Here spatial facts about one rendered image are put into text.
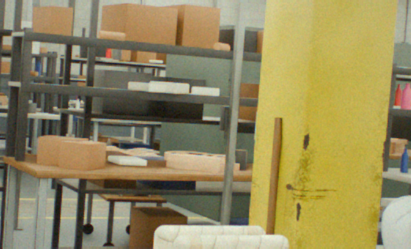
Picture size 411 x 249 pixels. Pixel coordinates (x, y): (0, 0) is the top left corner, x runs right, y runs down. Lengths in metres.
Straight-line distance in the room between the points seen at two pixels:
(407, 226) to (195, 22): 4.90
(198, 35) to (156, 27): 0.34
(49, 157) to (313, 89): 2.99
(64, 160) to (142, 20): 1.55
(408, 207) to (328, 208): 0.82
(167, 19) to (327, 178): 4.00
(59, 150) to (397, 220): 3.68
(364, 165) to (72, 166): 2.79
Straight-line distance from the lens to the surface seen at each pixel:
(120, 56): 11.54
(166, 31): 6.27
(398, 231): 1.60
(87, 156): 4.96
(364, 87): 2.45
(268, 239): 1.40
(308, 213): 2.39
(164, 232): 1.41
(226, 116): 4.97
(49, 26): 5.30
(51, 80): 11.15
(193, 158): 5.39
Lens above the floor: 1.45
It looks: 3 degrees down
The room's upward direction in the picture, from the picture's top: 4 degrees clockwise
